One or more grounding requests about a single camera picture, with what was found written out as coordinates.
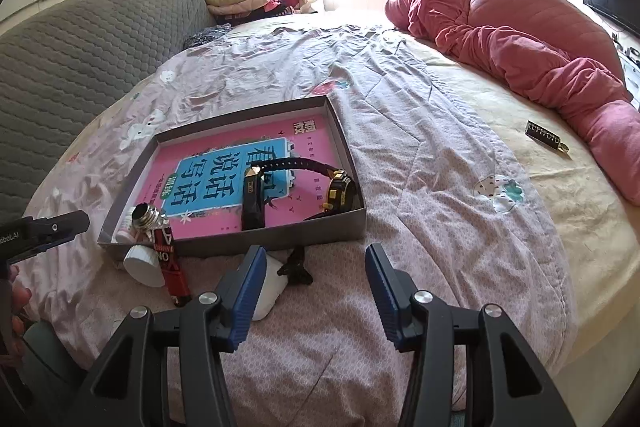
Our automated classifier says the black hair claw clip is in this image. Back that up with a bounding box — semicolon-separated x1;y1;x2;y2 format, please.
277;246;314;286

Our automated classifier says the grey cardboard box tray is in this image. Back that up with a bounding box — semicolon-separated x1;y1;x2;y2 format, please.
98;96;367;260

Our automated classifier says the grey quilted headboard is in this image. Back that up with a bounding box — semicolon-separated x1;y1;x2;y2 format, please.
1;0;213;221

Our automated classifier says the pink patterned bed sheet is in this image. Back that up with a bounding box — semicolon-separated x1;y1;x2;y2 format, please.
18;27;577;426

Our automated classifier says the folded clothes pile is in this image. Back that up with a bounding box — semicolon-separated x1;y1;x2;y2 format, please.
205;0;304;26

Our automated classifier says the metal perfume bottle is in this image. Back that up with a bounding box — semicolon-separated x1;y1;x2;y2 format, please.
131;202;170;243

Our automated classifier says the pink quilted duvet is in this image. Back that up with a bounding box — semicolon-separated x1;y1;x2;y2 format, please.
385;0;639;204

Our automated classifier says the black and gold lighter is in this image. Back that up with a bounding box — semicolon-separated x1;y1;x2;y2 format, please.
241;166;266;231

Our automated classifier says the white earbuds case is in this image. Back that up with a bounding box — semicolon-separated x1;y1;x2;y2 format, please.
252;255;288;322

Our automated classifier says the yellow blanket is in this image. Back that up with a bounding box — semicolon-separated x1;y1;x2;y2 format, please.
234;11;640;368

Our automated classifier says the black and yellow wristwatch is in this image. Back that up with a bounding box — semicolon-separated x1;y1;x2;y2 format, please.
250;157;359;215

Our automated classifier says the person's left hand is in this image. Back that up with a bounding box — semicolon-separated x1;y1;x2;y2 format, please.
9;265;32;359

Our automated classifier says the white TV cabinet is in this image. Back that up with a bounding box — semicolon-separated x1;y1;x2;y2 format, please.
616;43;640;109

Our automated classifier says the red and black lighter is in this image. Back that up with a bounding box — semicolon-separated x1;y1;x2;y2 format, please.
152;227;192;308

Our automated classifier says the pink and blue book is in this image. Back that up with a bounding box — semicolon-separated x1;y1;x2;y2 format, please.
134;108;343;239

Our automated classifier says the small white pill bottle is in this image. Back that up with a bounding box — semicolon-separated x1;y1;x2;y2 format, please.
114;218;138;244

